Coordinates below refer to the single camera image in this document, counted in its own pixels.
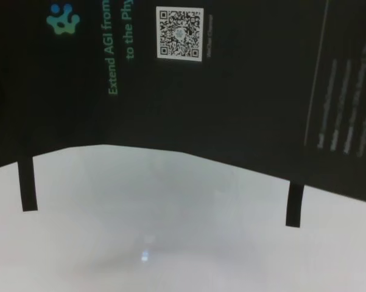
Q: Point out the black printed tote bag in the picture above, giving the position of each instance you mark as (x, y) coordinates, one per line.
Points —
(201, 106)

